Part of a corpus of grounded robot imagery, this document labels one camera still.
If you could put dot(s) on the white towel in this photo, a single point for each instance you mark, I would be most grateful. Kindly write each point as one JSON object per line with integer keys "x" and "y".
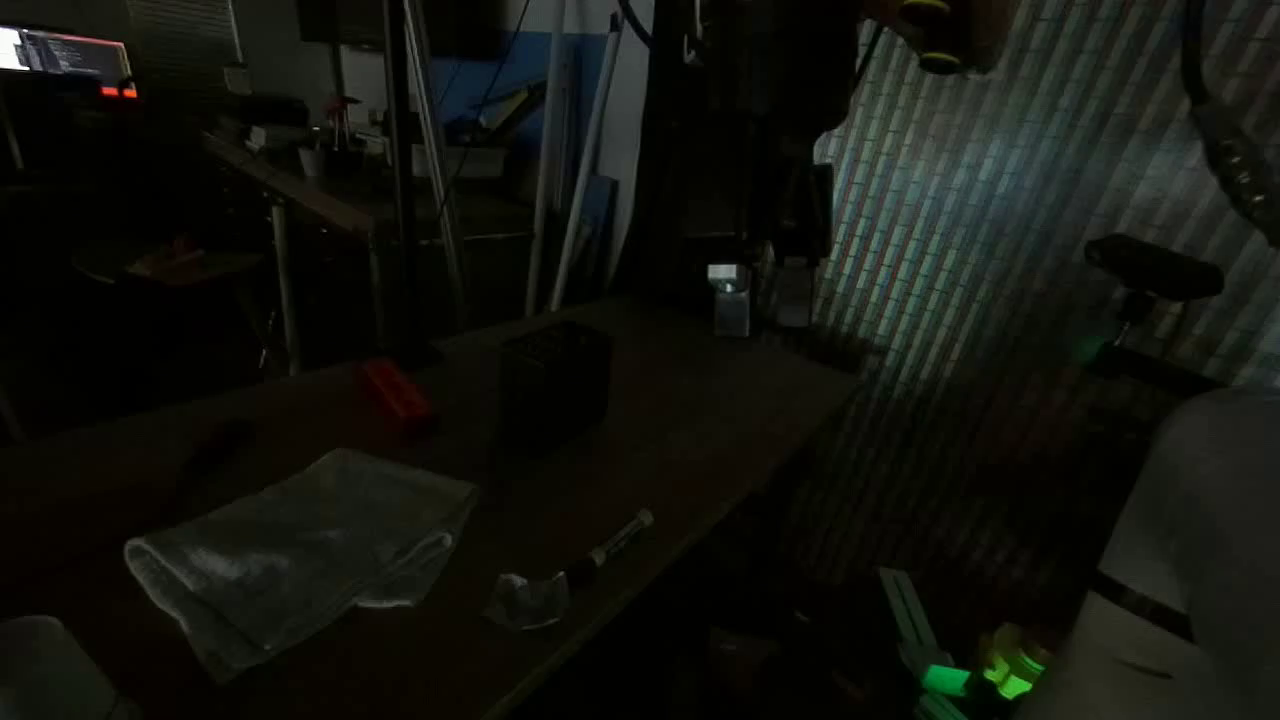
{"x": 278, "y": 566}

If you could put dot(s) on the black basket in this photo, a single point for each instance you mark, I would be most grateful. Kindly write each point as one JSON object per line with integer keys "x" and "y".
{"x": 552, "y": 385}

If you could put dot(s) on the grey marker pen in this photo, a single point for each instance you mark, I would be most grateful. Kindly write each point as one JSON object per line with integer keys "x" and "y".
{"x": 609, "y": 548}

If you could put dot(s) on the red block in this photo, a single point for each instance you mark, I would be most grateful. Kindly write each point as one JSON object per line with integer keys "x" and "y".
{"x": 396, "y": 393}

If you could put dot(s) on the crumpled clear plastic wrap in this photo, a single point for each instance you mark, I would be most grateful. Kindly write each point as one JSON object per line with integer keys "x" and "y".
{"x": 530, "y": 600}

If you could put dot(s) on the black marker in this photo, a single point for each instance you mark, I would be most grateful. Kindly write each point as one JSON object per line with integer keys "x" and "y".
{"x": 213, "y": 452}

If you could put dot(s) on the green glowing object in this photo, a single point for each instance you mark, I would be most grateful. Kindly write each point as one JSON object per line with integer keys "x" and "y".
{"x": 1005, "y": 667}

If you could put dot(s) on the black stool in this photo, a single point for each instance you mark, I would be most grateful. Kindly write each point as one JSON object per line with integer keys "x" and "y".
{"x": 1148, "y": 276}

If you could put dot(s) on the monitor screen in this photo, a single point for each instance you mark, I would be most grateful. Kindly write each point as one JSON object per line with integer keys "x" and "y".
{"x": 70, "y": 56}

